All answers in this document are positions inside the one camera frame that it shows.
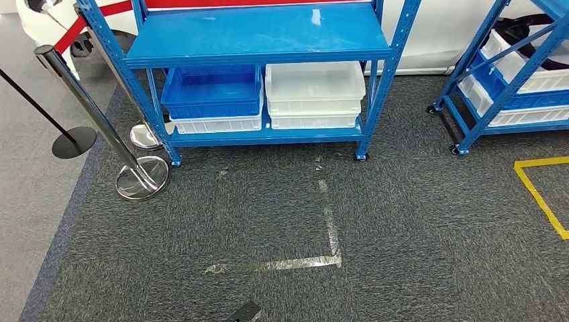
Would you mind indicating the black curved trim part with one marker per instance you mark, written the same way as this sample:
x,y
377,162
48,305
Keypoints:
x,y
511,29

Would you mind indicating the black stanchion post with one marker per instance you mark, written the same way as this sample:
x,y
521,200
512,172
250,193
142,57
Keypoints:
x,y
73,142

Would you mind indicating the blue metal shelf rack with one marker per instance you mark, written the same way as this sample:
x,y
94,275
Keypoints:
x,y
258,35

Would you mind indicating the white car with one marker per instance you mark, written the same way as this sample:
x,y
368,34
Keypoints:
x,y
435,40

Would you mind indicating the worn clear floor tape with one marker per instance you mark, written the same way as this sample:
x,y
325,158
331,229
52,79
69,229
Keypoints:
x,y
289,263

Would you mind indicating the blue plastic bin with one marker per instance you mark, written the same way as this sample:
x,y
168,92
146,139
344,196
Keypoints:
x,y
209,89
533,101

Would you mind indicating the white ribbed plastic bin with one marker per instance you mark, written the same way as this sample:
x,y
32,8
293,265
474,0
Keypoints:
x,y
218,125

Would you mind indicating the translucent plastic bin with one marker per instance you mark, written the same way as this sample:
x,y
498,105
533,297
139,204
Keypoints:
x,y
315,84
311,121
546,80
524,116

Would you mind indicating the blue wheeled shelf cart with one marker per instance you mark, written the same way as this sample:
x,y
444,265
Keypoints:
x,y
467,129

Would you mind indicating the chrome stanchion post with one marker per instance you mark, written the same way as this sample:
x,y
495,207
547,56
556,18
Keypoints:
x,y
142,180
144,135

